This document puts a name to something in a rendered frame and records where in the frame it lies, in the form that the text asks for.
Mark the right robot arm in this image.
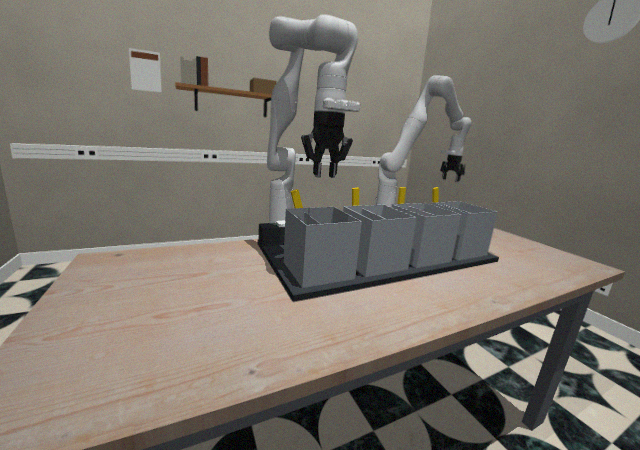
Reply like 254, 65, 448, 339
267, 15, 360, 223

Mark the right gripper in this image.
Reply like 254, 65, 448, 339
301, 111, 353, 178

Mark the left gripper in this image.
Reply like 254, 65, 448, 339
440, 155, 465, 182

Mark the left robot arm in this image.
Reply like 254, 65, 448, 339
375, 75, 471, 207

